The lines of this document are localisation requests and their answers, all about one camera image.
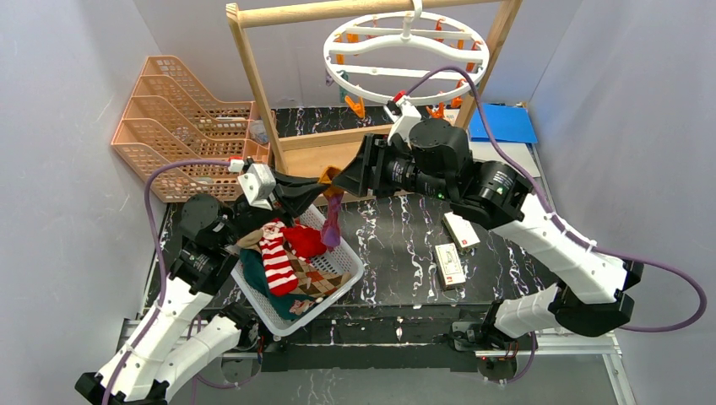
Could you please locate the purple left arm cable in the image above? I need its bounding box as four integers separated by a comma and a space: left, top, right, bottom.
100, 159, 233, 405

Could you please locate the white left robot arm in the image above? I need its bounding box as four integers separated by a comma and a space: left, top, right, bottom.
74, 172, 328, 404

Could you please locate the white round clip hanger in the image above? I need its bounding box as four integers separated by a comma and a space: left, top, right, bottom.
323, 7, 491, 105

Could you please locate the orange front-right clothes peg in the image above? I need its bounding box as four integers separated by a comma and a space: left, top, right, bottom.
450, 78, 466, 109

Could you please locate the red white striped sock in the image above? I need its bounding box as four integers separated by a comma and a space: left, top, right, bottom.
258, 221, 299, 296

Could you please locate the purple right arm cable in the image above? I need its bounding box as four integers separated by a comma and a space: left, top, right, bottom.
402, 66, 708, 333

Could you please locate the blue folder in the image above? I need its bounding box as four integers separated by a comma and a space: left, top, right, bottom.
469, 104, 538, 143

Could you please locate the peach plastic file organizer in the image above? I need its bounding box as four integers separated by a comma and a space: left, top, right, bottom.
111, 56, 272, 181

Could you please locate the white plastic laundry basket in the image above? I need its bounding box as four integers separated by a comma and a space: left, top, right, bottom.
232, 206, 364, 337

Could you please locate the orange front-left clothes peg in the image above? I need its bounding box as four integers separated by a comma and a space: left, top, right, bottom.
344, 95, 366, 119

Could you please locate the white card box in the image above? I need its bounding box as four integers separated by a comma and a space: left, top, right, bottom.
442, 212, 480, 252

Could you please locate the small white printed box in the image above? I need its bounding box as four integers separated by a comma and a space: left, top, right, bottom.
434, 244, 466, 289

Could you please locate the orange front-centre clothes peg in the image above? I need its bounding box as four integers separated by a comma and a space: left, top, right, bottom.
426, 102, 445, 119

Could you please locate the wooden hanger rack stand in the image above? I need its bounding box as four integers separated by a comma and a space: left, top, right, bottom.
225, 1, 522, 176

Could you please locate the white paper sheet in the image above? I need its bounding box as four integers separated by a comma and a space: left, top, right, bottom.
447, 108, 542, 186

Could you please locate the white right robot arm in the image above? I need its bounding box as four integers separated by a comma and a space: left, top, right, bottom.
332, 119, 643, 348

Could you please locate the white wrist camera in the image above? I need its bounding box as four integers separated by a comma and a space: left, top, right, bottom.
228, 157, 276, 210
384, 90, 422, 145

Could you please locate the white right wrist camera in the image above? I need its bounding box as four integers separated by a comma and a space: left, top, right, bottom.
384, 90, 422, 145

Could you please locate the dark green sock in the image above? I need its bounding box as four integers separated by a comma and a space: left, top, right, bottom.
240, 249, 316, 321

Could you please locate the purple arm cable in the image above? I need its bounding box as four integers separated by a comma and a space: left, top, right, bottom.
100, 159, 233, 405
402, 66, 708, 333

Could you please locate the purple sock with yellow cuff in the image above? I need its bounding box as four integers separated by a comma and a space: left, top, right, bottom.
319, 165, 344, 250

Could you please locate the argyle brown sock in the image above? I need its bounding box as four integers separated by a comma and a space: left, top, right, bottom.
237, 228, 351, 299

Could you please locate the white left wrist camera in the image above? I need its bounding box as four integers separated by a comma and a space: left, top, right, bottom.
228, 157, 276, 210

